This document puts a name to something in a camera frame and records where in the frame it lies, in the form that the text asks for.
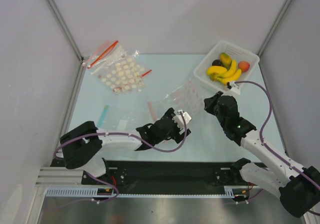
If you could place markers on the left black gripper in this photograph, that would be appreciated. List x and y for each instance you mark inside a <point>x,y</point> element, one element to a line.
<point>176,136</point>

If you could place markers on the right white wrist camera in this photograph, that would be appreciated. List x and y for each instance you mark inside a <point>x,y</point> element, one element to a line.
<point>232,89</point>

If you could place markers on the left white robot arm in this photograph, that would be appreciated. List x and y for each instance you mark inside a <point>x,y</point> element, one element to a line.
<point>82,147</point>

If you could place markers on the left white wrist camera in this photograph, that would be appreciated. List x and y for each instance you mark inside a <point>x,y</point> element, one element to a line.
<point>182,119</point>

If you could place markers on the cream dotted zip bag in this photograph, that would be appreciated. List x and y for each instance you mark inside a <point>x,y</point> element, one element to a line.
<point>123,73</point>

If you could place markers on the green orange mango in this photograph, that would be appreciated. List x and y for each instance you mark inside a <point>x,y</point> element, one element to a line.
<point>225,60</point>

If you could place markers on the dark purple fruit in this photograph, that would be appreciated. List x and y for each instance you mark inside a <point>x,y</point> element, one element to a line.
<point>216,62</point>

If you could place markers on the white slotted cable duct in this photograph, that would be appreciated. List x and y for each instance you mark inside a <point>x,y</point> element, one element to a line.
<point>92,192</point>

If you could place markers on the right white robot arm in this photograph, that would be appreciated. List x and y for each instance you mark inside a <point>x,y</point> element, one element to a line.
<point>296,186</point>

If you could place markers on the blue zipper clear bag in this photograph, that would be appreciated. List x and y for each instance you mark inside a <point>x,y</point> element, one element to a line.
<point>119,119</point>

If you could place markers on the red zipper clear bag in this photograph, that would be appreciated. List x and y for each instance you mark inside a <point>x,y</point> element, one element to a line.
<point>107,53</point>

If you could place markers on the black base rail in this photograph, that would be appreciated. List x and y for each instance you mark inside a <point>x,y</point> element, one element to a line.
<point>172,178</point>

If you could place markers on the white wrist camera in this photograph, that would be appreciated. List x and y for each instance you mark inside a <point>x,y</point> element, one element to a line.
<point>182,119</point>
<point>232,89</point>

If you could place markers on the red orange peach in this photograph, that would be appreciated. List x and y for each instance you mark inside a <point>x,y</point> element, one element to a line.
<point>244,66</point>

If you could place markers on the aluminium frame post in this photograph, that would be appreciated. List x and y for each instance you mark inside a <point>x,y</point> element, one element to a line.
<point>64,28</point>
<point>275,25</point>

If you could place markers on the white perforated plastic basket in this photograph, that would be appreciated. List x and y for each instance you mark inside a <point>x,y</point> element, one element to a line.
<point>235,52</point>

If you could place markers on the pink dotted zip bag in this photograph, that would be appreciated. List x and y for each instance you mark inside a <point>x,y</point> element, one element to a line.
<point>187,97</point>

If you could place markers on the left aluminium frame post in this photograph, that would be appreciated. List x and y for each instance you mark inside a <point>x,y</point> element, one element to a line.
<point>64,28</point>

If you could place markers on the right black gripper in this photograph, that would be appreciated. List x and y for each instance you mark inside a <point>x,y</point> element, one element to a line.
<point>216,101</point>

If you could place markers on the yellow banana bunch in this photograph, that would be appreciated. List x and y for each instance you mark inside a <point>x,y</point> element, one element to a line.
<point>223,75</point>

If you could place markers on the right aluminium frame post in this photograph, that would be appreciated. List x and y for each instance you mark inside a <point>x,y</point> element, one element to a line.
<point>275,25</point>

